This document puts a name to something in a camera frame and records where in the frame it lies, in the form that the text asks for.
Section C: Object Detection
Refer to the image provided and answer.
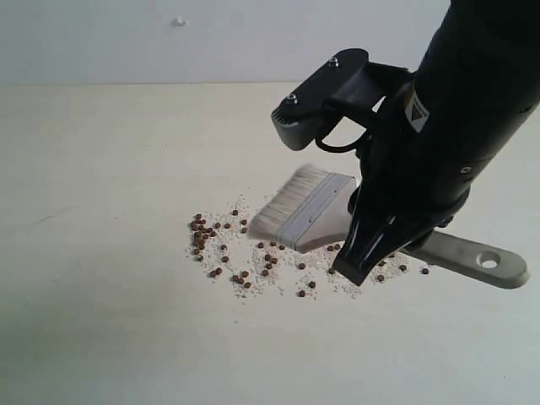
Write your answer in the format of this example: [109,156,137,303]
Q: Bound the small white wall fixture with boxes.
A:
[171,16,189,27]

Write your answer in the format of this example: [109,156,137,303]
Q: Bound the brown beans and rice grains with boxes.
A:
[176,195,435,307]

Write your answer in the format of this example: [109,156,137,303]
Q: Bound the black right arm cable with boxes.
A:
[314,94,389,155]

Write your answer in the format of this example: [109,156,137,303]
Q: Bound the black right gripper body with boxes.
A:
[347,62,532,249]

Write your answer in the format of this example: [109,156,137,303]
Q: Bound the white wooden paint brush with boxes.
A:
[247,165,530,289]

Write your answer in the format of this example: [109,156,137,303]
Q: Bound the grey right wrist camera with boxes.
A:
[271,48,375,151]

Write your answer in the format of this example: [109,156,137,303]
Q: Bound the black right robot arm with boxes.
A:
[332,1,539,289]

